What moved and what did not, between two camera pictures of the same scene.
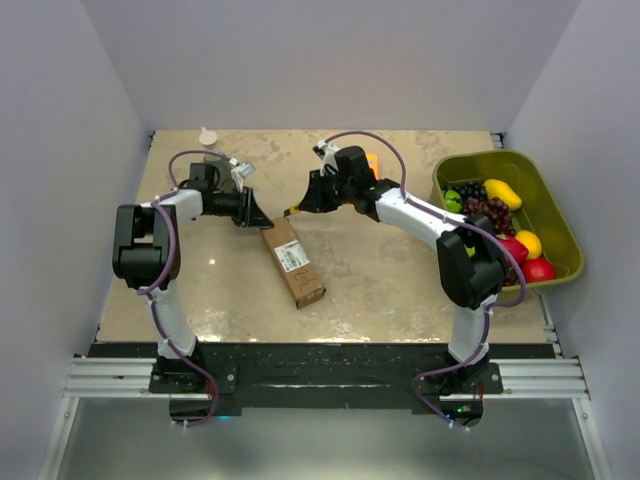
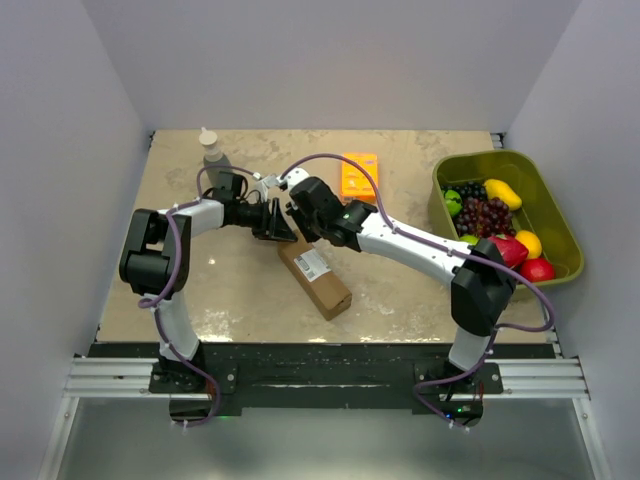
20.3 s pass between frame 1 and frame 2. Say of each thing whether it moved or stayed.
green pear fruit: stayed
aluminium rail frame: stayed
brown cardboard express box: moved
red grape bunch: stayed
